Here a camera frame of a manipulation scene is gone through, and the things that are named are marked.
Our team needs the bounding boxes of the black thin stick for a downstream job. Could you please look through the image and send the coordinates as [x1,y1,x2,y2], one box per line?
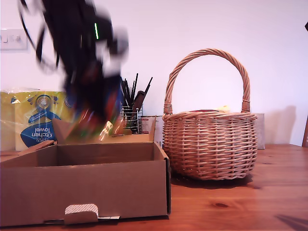
[143,77,153,94]
[122,77,132,106]
[131,73,139,106]

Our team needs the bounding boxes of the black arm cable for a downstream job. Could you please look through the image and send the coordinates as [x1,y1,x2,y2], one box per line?
[35,24,61,73]
[19,0,39,52]

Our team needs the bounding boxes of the dark brown wooden handle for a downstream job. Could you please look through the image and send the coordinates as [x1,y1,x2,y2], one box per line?
[131,90,145,114]

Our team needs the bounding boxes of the white label tin can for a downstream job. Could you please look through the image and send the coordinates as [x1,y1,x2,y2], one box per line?
[141,115,164,149]

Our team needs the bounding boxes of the yellow kitchen towel pack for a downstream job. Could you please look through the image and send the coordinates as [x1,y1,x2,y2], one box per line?
[0,88,77,152]

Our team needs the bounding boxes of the dark blue egg bag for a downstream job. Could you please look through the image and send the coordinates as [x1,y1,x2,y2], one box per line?
[64,79,125,144]

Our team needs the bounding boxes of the red white Maltesers bag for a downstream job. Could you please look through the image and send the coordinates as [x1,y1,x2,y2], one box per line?
[190,104,231,114]

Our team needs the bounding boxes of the chrome wire utensil holder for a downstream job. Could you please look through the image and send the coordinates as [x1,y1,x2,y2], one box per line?
[120,104,143,135]

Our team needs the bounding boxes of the white wall light switch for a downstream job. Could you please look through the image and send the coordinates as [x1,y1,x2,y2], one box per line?
[0,28,28,51]

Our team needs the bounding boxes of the brown cardboard box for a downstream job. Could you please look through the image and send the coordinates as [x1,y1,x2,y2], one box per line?
[0,115,172,227]

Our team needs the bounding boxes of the woven wicker basket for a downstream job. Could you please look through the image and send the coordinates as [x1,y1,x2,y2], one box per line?
[162,48,258,181]

